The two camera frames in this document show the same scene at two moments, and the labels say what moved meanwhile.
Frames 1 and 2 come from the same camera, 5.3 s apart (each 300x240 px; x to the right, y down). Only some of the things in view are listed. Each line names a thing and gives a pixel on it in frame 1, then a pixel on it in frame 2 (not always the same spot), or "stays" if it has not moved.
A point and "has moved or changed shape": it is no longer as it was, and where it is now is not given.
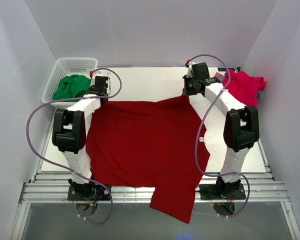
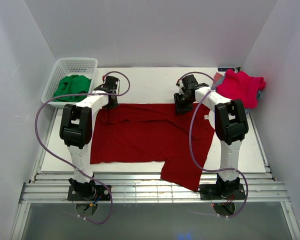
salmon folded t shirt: x=218 y=75 stays
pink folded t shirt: x=245 y=86 stays
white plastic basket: x=63 y=67 stays
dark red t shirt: x=161 y=145 has moved or changed shape
